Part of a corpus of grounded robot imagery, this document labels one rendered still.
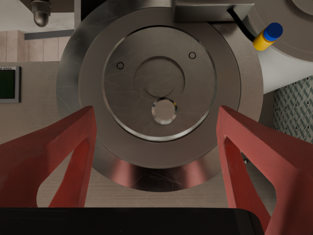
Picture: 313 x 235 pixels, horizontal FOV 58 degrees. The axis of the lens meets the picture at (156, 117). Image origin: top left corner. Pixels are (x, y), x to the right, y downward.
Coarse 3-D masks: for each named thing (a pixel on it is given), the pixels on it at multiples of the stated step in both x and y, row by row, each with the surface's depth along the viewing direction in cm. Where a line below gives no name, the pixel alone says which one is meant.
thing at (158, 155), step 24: (120, 24) 20; (144, 24) 20; (168, 24) 20; (192, 24) 20; (96, 48) 20; (216, 48) 20; (96, 72) 20; (96, 96) 20; (216, 96) 20; (240, 96) 20; (96, 120) 20; (216, 120) 20; (120, 144) 20; (144, 144) 20; (168, 144) 20; (192, 144) 20; (216, 144) 19
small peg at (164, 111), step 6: (156, 102) 15; (162, 102) 15; (168, 102) 15; (174, 102) 15; (156, 108) 15; (162, 108) 15; (168, 108) 15; (174, 108) 15; (156, 114) 15; (162, 114) 15; (168, 114) 15; (174, 114) 15; (156, 120) 16; (162, 120) 15; (168, 120) 15
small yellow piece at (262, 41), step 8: (232, 16) 18; (240, 24) 17; (272, 24) 15; (248, 32) 17; (264, 32) 15; (272, 32) 14; (280, 32) 14; (256, 40) 16; (264, 40) 15; (272, 40) 15; (256, 48) 17; (264, 48) 16
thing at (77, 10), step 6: (78, 0) 21; (84, 0) 22; (90, 0) 24; (96, 0) 27; (102, 0) 30; (78, 6) 21; (84, 6) 22; (90, 6) 24; (96, 6) 27; (78, 12) 21; (84, 12) 22; (90, 12) 24; (78, 18) 21; (84, 18) 22
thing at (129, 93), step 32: (160, 32) 18; (128, 64) 18; (160, 64) 18; (192, 64) 18; (128, 96) 18; (160, 96) 18; (192, 96) 18; (128, 128) 18; (160, 128) 18; (192, 128) 18
